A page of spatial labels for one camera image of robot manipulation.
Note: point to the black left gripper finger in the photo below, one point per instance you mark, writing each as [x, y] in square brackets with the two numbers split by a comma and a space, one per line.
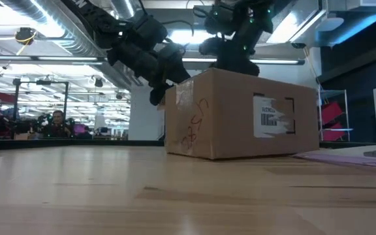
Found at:
[159, 94]

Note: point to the brown Sephora cardboard box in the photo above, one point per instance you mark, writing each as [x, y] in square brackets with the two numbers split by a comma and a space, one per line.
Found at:
[233, 124]

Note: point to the purple-edged mesh zip pouch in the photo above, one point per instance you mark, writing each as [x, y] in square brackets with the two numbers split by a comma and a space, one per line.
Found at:
[344, 158]

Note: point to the black background robot arm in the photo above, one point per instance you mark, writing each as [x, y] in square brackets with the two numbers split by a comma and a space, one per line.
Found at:
[31, 125]

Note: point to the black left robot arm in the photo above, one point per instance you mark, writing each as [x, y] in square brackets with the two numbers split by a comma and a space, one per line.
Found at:
[93, 16]

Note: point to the white pillar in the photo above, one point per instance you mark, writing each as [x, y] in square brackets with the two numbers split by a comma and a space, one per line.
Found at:
[145, 120]

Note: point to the long ceiling light bar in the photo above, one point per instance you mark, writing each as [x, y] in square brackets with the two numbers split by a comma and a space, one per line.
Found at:
[44, 59]

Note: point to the person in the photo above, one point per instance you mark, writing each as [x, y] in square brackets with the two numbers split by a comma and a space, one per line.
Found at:
[57, 125]

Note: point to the red storage bin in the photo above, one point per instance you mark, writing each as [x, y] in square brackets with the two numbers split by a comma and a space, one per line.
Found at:
[331, 112]
[333, 134]

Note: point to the black ceiling camera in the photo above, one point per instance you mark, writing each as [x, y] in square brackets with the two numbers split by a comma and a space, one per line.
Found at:
[99, 83]

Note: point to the black table frame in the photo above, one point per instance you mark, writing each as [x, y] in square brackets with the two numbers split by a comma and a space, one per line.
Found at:
[77, 143]

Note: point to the black gantry frame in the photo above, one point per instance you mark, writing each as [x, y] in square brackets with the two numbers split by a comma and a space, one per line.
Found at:
[15, 107]

